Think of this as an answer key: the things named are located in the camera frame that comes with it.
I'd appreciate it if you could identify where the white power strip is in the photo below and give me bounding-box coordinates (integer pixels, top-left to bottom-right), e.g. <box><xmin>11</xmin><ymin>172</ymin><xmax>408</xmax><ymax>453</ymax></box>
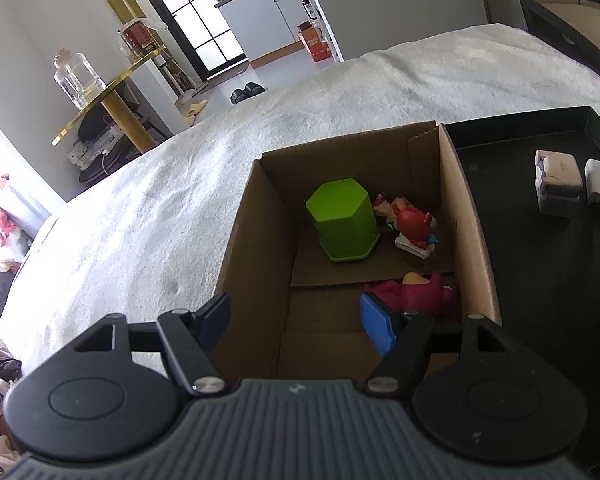
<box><xmin>67</xmin><ymin>129</ymin><xmax>119</xmax><ymax>167</ymax></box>

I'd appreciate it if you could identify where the white earbud case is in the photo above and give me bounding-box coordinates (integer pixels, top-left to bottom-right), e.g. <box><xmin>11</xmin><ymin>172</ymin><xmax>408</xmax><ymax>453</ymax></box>
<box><xmin>534</xmin><ymin>150</ymin><xmax>583</xmax><ymax>194</ymax></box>

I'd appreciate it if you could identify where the black framed glass door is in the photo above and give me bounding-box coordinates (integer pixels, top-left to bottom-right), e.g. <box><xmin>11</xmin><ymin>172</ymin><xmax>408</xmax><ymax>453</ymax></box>
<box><xmin>124</xmin><ymin>0</ymin><xmax>251</xmax><ymax>80</ymax></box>

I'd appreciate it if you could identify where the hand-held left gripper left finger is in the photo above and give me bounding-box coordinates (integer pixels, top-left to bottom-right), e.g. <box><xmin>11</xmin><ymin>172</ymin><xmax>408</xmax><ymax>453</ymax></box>
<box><xmin>72</xmin><ymin>292</ymin><xmax>232</xmax><ymax>397</ymax></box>

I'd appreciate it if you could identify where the yellow edged table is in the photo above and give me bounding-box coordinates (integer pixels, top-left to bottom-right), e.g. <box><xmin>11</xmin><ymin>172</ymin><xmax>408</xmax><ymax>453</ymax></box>
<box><xmin>51</xmin><ymin>44</ymin><xmax>182</xmax><ymax>154</ymax></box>

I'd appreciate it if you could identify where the brown cardboard box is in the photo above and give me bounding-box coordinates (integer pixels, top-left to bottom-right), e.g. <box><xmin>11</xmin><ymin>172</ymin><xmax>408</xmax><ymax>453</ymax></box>
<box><xmin>212</xmin><ymin>121</ymin><xmax>503</xmax><ymax>386</ymax></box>

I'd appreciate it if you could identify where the green hexagonal container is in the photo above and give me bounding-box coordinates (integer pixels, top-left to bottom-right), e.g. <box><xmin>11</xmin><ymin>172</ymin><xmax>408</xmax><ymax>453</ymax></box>
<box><xmin>305</xmin><ymin>178</ymin><xmax>381</xmax><ymax>264</ymax></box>

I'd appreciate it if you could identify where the white kitchen cabinet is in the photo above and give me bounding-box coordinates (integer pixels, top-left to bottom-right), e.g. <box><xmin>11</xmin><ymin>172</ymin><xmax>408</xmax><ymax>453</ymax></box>
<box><xmin>214</xmin><ymin>0</ymin><xmax>308</xmax><ymax>62</ymax></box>

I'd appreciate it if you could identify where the red label jug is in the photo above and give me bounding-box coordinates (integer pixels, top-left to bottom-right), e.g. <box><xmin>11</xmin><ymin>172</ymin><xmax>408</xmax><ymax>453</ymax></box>
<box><xmin>117</xmin><ymin>17</ymin><xmax>157</xmax><ymax>64</ymax></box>

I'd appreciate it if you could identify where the red figurine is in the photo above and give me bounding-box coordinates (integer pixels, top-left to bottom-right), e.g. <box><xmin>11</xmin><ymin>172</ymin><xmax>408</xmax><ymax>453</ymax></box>
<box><xmin>394</xmin><ymin>208</ymin><xmax>439</xmax><ymax>261</ymax></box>

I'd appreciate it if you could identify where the small grey box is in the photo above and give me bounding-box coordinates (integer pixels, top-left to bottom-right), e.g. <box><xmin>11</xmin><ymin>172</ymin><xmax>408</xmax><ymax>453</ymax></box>
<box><xmin>536</xmin><ymin>187</ymin><xmax>581</xmax><ymax>217</ymax></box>

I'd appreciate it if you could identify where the clear glass bottle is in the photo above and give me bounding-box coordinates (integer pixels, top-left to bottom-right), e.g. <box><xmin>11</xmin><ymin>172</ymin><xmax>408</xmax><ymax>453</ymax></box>
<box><xmin>54</xmin><ymin>49</ymin><xmax>106</xmax><ymax>110</ymax></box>

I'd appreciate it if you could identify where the white fluffy blanket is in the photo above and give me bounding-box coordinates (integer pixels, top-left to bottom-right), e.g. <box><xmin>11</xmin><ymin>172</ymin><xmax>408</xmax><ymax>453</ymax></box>
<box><xmin>0</xmin><ymin>22</ymin><xmax>600</xmax><ymax>376</ymax></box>

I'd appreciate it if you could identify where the orange cardboard box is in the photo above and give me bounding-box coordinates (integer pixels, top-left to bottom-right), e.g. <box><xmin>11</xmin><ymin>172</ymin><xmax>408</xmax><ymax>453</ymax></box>
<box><xmin>297</xmin><ymin>21</ymin><xmax>331</xmax><ymax>64</ymax></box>

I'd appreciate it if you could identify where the black tray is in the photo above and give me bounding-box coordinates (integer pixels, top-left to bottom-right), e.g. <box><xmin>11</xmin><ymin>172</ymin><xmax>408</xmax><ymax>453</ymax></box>
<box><xmin>442</xmin><ymin>106</ymin><xmax>600</xmax><ymax>480</ymax></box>

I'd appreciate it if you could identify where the black framed brown board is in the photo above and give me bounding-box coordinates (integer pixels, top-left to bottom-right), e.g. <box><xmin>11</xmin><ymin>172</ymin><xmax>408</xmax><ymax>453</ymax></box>
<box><xmin>521</xmin><ymin>0</ymin><xmax>600</xmax><ymax>69</ymax></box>

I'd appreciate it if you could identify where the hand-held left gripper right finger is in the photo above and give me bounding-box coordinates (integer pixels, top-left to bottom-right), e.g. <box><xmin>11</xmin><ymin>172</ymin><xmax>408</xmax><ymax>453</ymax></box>
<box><xmin>359</xmin><ymin>292</ymin><xmax>522</xmax><ymax>396</ymax></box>

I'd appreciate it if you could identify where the pink figurine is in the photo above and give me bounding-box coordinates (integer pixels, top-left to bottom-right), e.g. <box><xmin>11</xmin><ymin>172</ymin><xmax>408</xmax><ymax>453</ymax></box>
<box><xmin>363</xmin><ymin>271</ymin><xmax>456</xmax><ymax>318</ymax></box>

